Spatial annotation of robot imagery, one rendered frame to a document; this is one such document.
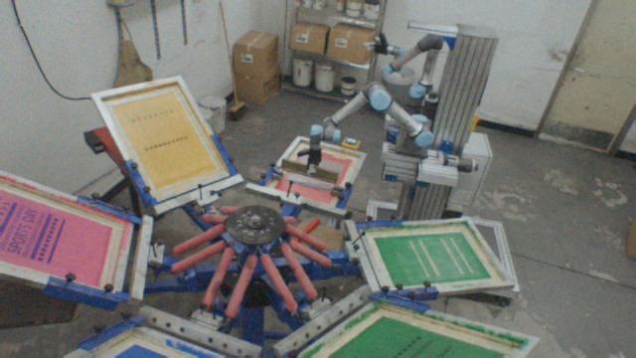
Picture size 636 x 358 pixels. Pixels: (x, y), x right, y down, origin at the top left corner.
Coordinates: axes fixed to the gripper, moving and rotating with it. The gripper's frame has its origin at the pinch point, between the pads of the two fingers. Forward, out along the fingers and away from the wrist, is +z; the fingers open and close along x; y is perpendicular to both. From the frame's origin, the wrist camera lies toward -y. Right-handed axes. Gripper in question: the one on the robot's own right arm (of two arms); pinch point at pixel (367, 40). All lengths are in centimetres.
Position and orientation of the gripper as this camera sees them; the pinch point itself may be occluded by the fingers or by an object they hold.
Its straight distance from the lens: 389.1
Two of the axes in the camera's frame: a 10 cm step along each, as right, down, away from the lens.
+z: -8.1, -4.0, 4.2
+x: 5.8, -5.4, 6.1
